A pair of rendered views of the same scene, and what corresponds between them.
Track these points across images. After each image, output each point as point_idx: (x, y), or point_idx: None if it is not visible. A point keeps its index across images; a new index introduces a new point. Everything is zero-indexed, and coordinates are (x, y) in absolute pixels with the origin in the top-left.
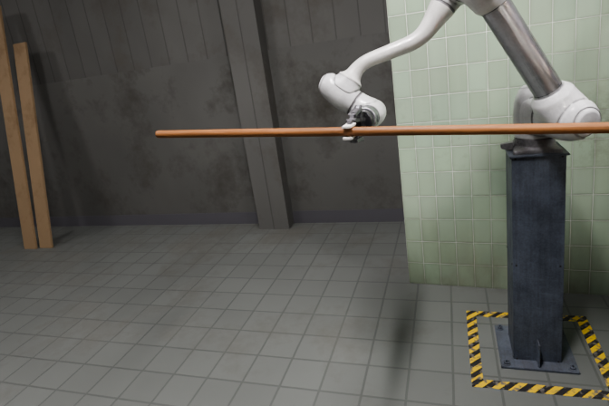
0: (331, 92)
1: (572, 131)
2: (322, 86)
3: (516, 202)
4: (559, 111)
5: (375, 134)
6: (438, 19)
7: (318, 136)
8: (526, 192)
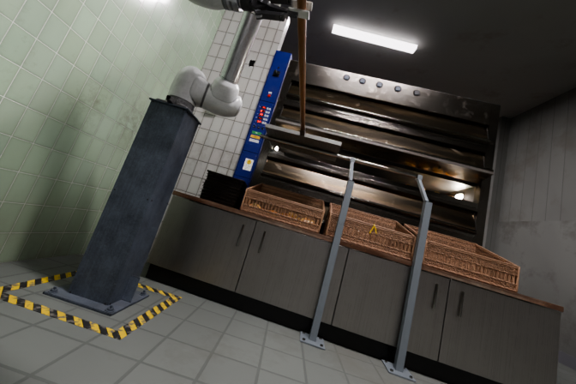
0: None
1: (304, 107)
2: None
3: (174, 145)
4: (237, 95)
5: (304, 33)
6: None
7: None
8: (180, 140)
